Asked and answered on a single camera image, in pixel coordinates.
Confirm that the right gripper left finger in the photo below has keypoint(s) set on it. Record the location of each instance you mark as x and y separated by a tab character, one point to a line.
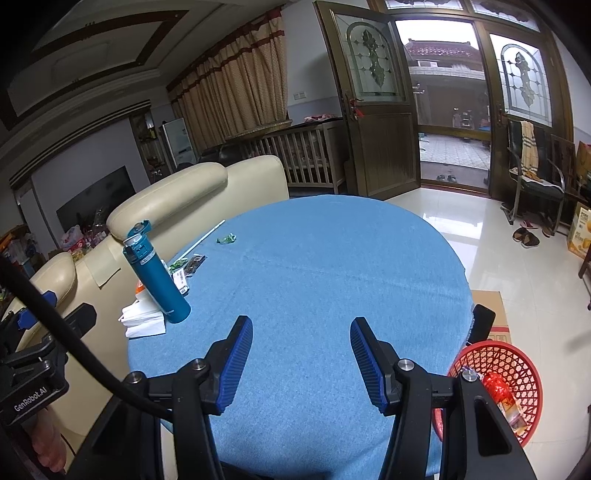
226	359

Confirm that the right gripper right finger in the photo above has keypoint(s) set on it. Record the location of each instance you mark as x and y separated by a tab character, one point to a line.
375	360

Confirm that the red cellophane ball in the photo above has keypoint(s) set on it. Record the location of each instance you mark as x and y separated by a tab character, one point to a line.
505	400

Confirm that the left hand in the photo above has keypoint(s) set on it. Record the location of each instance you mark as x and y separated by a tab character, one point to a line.
46	441

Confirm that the white folded tissues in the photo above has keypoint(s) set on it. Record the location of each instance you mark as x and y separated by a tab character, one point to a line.
143	317

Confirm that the blue thermos bottle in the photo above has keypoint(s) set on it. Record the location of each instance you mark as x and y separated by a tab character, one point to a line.
150	271

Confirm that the orange white small box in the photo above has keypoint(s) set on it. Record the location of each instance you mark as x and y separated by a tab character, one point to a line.
179	279

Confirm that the dark small sachet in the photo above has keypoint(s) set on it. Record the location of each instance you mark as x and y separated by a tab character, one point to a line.
193	264

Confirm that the green leaf wrapper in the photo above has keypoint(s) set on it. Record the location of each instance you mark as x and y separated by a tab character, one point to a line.
177	264

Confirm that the black television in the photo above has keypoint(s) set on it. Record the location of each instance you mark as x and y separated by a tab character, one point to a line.
94	204

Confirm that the white thin stick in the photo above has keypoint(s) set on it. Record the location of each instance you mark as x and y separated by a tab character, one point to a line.
194	245

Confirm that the blue tablecloth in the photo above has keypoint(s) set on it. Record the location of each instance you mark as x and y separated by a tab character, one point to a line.
302	270

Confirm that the green candy wrapper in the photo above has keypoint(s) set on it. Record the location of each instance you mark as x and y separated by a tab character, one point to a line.
227	239

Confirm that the cardboard box on floor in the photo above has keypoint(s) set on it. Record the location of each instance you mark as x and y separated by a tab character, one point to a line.
490	320

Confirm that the red plastic mesh basket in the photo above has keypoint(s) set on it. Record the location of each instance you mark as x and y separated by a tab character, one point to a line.
517	370

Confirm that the cream leather sofa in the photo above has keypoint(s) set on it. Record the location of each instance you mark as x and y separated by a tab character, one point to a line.
180	207

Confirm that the slippers on floor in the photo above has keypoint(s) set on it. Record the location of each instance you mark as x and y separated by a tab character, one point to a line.
525	237

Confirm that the white air conditioner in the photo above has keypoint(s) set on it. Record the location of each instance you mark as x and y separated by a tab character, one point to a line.
178	143

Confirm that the wooden slatted crib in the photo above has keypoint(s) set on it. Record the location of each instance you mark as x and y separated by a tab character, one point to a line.
313	154

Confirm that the orange printed carton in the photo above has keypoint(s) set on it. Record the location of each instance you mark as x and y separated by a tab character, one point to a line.
579	236

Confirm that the brown wooden door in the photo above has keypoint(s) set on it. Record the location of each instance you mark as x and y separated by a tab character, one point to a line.
373	82

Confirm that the beige curtain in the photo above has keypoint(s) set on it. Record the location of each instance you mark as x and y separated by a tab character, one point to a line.
237	85

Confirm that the metal frame chair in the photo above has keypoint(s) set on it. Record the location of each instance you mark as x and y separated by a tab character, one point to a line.
541	165

